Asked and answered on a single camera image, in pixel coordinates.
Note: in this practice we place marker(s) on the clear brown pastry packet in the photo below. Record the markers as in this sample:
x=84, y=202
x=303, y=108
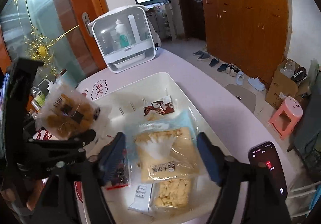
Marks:
x=65, y=113

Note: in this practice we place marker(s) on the grey slipper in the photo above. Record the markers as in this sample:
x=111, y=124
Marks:
x=198, y=53
x=203, y=57

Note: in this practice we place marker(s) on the wooden cabinet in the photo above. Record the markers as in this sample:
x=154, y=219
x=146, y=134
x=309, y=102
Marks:
x=245, y=26

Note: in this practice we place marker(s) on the light blue slipper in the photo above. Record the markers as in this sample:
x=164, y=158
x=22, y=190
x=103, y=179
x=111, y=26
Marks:
x=240, y=78
x=257, y=84

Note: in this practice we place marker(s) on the black round pouch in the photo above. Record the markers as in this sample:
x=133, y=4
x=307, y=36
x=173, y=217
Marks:
x=299, y=73

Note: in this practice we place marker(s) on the yellow cracker packet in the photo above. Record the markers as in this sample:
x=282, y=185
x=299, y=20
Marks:
x=165, y=163

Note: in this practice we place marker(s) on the person's left hand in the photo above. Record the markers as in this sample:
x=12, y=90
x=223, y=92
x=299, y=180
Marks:
x=33, y=196

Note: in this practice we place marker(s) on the dark cloth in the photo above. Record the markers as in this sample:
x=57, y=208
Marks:
x=308, y=133

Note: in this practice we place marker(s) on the black smartphone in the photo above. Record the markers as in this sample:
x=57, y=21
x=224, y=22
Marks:
x=270, y=181

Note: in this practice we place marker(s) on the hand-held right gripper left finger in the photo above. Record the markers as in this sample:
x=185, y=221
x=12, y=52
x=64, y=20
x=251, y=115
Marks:
x=115, y=161

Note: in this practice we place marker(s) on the clear pale pastry packet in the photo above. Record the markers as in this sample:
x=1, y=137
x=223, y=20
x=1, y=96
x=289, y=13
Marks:
x=173, y=194

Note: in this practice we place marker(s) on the white printed packet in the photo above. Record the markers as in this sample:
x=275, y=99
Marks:
x=141, y=196

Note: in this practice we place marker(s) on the wooden framed glass door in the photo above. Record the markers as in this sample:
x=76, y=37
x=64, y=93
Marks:
x=82, y=1

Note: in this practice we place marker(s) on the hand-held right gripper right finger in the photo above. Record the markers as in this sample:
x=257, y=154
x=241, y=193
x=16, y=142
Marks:
x=210, y=161

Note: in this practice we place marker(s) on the green label glass bottle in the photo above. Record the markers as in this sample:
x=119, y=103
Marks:
x=37, y=97

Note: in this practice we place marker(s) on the grey chair back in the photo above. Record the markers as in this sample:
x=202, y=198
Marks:
x=240, y=100

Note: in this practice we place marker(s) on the white sneaker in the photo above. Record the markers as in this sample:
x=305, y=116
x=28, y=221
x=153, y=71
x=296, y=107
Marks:
x=228, y=69
x=235, y=69

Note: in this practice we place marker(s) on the white plastic tray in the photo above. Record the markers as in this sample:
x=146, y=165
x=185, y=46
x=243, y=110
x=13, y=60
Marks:
x=160, y=83

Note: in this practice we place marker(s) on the white countertop sterilizer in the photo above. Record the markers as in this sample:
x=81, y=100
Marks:
x=120, y=63

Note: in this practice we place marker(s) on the dark blue slipper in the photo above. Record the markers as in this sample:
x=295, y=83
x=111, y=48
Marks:
x=222, y=67
x=214, y=62

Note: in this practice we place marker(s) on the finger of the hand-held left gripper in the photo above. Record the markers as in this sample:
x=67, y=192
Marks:
x=62, y=142
x=50, y=158

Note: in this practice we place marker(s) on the cardboard box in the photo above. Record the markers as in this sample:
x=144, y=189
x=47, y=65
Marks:
x=280, y=88

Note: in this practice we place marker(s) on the brown white snack packet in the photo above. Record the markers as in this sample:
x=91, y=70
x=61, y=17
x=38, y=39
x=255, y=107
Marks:
x=160, y=107

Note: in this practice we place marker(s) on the red white snack packet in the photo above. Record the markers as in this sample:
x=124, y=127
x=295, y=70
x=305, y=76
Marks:
x=120, y=181

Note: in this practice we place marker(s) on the pink plastic stool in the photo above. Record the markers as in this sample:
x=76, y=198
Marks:
x=291, y=105

